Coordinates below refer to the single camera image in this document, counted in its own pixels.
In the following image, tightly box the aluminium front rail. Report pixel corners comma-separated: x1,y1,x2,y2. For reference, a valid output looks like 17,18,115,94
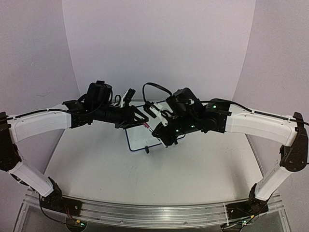
14,189,291,232

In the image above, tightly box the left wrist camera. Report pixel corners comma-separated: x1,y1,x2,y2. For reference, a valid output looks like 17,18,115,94
119,88,136,108

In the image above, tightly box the blue framed small whiteboard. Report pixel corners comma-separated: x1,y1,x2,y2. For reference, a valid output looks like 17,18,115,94
125,102,179,153

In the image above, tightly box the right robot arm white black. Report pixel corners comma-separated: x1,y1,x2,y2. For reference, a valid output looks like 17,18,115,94
144,87,309,219

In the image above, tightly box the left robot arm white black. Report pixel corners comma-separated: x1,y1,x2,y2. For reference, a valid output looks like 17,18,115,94
0,80,149,216

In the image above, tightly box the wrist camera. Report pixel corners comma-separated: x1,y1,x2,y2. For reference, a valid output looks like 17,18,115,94
119,88,136,108
143,101,169,127

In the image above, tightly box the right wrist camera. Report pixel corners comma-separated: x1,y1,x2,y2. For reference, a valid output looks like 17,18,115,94
143,101,169,127

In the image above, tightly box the black wire whiteboard stand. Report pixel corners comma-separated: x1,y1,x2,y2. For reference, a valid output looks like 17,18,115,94
144,140,178,154

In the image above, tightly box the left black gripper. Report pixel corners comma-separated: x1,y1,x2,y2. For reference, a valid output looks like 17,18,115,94
93,102,149,129

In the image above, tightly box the right camera black cable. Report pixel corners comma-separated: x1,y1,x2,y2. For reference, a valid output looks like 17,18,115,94
141,82,172,104

